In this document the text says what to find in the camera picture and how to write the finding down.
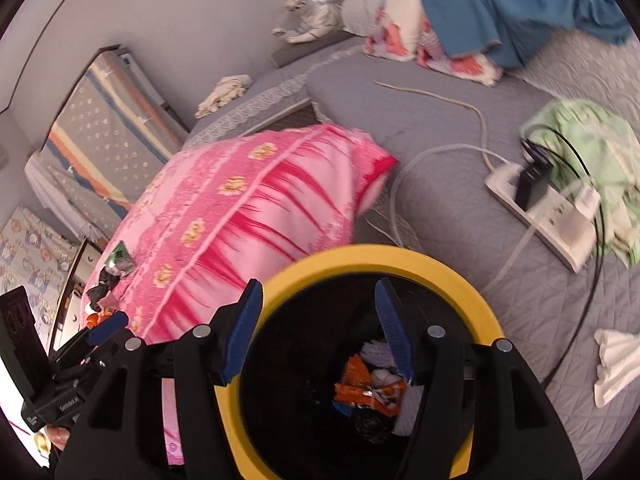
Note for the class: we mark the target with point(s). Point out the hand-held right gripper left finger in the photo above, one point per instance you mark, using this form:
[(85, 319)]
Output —
[(242, 330)]

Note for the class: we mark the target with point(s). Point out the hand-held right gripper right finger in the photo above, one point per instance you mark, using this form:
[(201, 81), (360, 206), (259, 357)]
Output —
[(395, 335)]

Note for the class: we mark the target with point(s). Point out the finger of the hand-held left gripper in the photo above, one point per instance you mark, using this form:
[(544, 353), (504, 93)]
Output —
[(80, 355), (107, 327)]

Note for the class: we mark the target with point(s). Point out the orange plastic bag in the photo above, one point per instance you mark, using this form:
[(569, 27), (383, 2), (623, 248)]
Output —
[(92, 319)]

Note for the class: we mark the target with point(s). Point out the small black plastic bag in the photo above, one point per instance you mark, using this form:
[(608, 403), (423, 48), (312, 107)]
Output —
[(102, 287)]

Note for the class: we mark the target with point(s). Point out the orange snack wrapper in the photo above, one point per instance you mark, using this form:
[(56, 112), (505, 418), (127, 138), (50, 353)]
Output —
[(360, 390)]

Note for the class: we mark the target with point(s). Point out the green silver wrapper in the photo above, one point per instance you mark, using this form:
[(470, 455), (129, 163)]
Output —
[(120, 260)]

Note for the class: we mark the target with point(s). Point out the yellow rimmed black bin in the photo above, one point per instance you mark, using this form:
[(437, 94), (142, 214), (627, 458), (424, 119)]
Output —
[(350, 260)]

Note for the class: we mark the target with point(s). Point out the blue cloth bundle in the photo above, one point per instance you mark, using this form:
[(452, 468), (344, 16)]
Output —
[(340, 407)]

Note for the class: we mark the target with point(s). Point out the long knotted black plastic bag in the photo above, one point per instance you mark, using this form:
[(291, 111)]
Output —
[(372, 425)]

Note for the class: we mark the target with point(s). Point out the person's left hand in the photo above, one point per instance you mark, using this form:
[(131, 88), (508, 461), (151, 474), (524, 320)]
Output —
[(57, 437)]

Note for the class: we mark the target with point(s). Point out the white TV cabinet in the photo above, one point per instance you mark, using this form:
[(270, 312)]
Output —
[(75, 280)]

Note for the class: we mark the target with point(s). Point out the cartoon printed cloth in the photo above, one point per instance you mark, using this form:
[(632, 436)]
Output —
[(30, 250)]

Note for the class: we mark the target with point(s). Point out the pink floral blanket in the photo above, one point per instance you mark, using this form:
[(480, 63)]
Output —
[(225, 210)]

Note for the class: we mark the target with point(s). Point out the grey bed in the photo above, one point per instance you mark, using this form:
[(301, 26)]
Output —
[(440, 210)]

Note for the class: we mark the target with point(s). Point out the white draped cloth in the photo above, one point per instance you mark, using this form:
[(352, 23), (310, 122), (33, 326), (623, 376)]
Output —
[(65, 185)]

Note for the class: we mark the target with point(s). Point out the white power strip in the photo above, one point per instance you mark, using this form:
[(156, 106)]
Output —
[(555, 225)]

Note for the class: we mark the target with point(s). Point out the black power adapter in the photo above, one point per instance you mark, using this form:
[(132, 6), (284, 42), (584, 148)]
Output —
[(532, 185)]

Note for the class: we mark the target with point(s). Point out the white crumpled cloth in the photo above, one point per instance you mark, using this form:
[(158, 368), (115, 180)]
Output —
[(617, 365)]

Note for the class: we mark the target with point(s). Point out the white charger plug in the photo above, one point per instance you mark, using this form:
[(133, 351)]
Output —
[(585, 200)]

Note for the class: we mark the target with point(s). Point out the cream cloth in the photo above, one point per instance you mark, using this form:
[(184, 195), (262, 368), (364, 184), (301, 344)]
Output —
[(225, 92)]

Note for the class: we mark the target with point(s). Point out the grey bolster pillow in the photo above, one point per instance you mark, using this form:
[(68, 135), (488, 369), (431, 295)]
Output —
[(290, 55)]

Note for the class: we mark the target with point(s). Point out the baby print pillow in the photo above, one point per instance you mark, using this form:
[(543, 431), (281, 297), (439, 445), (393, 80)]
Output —
[(450, 60), (400, 25)]

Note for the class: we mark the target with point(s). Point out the green cloth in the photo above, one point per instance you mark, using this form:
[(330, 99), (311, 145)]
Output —
[(615, 150)]

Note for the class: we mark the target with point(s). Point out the white tiger plush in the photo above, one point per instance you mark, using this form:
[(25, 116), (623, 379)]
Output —
[(315, 17)]

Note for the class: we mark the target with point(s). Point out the white lace cushion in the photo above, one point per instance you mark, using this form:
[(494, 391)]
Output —
[(360, 10)]

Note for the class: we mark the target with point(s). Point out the blue curtain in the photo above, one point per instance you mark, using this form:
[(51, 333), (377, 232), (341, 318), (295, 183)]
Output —
[(500, 5)]

